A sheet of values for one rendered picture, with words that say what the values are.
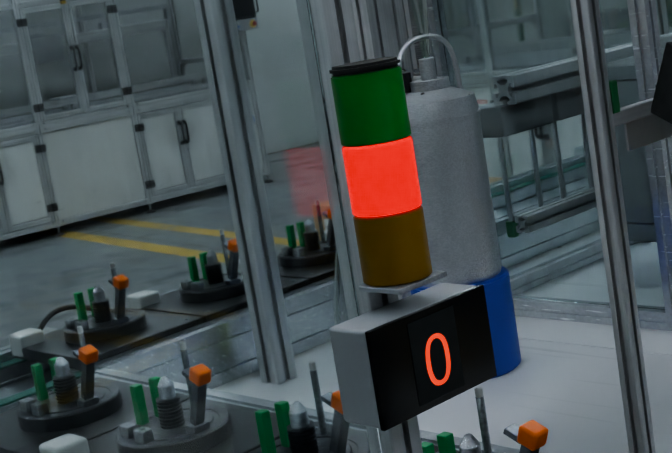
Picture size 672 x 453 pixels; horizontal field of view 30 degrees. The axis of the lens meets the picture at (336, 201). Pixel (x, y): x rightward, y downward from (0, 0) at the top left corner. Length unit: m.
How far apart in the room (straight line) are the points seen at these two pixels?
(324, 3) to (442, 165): 1.01
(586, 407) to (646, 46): 0.57
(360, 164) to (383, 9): 1.39
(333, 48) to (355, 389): 0.24
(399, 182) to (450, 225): 1.02
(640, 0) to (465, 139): 0.35
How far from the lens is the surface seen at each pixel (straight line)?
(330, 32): 0.88
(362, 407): 0.88
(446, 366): 0.90
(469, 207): 1.89
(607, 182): 1.24
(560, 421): 1.74
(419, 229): 0.88
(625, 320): 1.27
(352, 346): 0.86
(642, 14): 1.99
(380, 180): 0.86
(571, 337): 2.10
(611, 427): 1.70
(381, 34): 2.24
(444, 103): 1.86
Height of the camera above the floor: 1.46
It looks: 9 degrees down
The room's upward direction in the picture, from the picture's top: 9 degrees counter-clockwise
